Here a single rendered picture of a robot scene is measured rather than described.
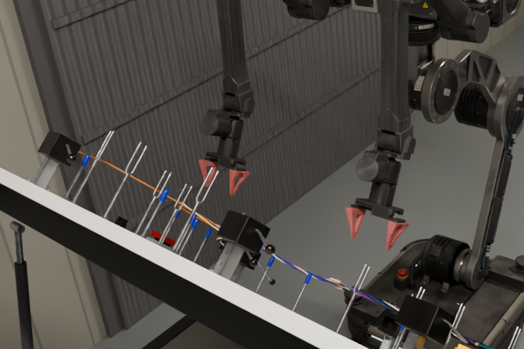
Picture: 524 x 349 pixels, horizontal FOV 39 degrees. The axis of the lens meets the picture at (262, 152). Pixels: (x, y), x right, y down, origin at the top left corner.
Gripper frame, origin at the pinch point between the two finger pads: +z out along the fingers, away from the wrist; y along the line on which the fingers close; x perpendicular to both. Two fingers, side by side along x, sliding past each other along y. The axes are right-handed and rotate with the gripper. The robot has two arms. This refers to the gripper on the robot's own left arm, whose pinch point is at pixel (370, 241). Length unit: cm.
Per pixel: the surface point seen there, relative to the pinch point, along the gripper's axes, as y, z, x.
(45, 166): -13, -11, -86
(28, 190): 7, -12, -102
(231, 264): 23, -6, -79
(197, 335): -35, 36, -13
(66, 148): -11, -14, -84
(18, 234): -29, 5, -77
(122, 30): -138, -39, 29
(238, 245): 23, -9, -79
